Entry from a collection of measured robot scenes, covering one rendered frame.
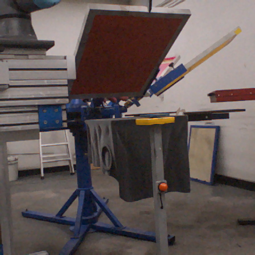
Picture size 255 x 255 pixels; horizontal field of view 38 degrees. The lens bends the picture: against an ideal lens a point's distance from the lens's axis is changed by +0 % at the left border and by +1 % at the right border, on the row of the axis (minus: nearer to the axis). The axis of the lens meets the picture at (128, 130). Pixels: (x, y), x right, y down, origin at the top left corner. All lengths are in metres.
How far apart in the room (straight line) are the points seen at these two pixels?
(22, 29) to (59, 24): 5.32
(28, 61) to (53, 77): 0.10
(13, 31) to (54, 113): 0.33
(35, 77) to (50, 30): 5.29
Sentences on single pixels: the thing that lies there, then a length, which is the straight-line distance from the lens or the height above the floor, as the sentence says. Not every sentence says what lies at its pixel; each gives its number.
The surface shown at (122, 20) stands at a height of 1.46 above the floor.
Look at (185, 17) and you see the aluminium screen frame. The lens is 2.17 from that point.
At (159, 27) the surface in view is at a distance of 2.15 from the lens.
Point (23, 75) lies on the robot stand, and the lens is 1.38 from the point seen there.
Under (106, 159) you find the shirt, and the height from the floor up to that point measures 0.74.
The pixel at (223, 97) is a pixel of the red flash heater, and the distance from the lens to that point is 2.91.
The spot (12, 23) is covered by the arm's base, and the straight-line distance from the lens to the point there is 1.42.
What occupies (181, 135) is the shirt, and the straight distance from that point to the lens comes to 2.03.
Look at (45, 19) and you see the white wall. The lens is 6.69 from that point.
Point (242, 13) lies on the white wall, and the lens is 4.51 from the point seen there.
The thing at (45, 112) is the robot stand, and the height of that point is 1.00.
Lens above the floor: 0.99
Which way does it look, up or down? 3 degrees down
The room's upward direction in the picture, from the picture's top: 3 degrees counter-clockwise
